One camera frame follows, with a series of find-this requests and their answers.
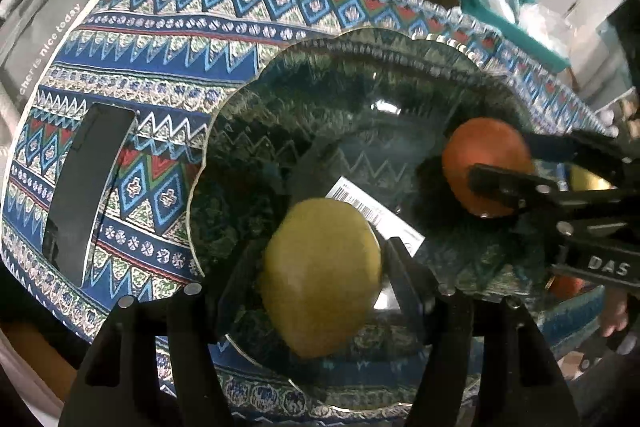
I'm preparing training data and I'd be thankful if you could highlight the grey garment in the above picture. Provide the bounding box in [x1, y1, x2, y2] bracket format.
[0, 0, 166, 158]

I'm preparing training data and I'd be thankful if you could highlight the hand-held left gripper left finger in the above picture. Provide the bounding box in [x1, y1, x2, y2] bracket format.
[59, 249, 263, 427]

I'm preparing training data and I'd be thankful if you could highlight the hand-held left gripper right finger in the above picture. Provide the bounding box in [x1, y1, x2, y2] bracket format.
[382, 237, 581, 427]

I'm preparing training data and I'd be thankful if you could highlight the yellow-green apple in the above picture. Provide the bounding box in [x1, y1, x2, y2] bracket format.
[261, 198, 385, 360]

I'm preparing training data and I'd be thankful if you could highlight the orange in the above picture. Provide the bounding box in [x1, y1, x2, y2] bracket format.
[547, 274, 587, 303]
[441, 117, 535, 219]

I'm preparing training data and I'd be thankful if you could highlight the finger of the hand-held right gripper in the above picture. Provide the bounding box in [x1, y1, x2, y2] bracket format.
[520, 129, 640, 168]
[467, 163, 640, 220]

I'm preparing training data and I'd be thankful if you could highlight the teal cardboard box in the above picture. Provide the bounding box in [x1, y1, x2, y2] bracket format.
[440, 0, 572, 72]

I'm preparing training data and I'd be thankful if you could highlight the black smartphone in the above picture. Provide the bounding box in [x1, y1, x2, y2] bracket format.
[42, 103, 139, 289]

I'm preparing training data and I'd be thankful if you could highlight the patterned blue tablecloth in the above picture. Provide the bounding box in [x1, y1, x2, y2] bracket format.
[0, 0, 623, 427]

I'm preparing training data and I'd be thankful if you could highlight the person's right hand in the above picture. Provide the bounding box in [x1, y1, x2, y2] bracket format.
[597, 286, 632, 339]

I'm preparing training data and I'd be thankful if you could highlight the clear plastic bag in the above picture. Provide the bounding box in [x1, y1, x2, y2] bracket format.
[519, 3, 578, 60]

